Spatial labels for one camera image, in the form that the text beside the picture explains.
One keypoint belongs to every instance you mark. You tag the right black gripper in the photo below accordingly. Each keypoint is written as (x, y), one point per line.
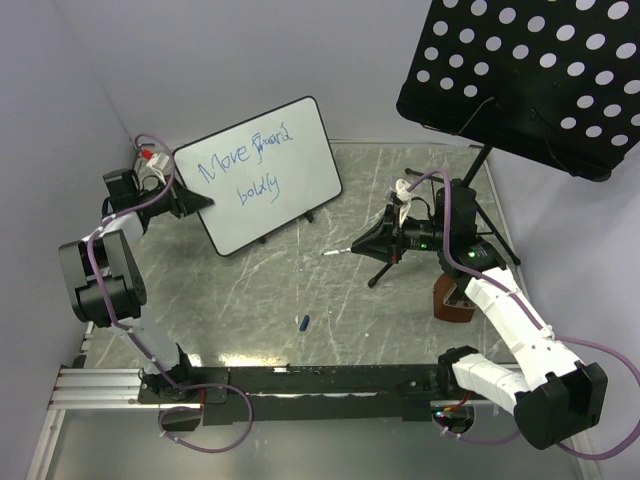
(377, 243)

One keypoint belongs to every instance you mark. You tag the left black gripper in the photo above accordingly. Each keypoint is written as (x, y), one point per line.
(187, 201)

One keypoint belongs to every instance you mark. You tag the white marker pen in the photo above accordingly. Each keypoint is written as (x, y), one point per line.
(336, 252)

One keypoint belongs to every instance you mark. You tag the white whiteboard black frame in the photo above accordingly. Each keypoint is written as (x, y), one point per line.
(261, 174)

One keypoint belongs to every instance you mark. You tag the blue marker cap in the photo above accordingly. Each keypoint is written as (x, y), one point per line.
(304, 323)

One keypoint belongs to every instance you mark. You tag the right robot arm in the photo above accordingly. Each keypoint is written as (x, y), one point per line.
(552, 395)

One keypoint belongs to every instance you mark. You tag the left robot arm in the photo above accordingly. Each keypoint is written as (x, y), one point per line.
(106, 287)

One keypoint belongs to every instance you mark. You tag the black perforated music stand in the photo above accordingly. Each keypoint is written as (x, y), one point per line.
(554, 82)

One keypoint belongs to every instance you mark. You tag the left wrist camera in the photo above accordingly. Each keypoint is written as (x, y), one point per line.
(156, 162)

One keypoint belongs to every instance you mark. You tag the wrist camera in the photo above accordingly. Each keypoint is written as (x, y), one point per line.
(401, 199)
(156, 162)

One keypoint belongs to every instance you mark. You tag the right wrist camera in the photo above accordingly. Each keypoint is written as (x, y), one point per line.
(401, 199)

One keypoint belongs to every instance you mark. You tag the wire whiteboard easel stand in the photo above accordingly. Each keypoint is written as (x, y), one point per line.
(308, 216)

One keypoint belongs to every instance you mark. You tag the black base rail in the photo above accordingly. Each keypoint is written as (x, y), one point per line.
(409, 392)

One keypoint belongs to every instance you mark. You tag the aluminium frame rail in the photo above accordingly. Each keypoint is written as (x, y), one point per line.
(95, 389)

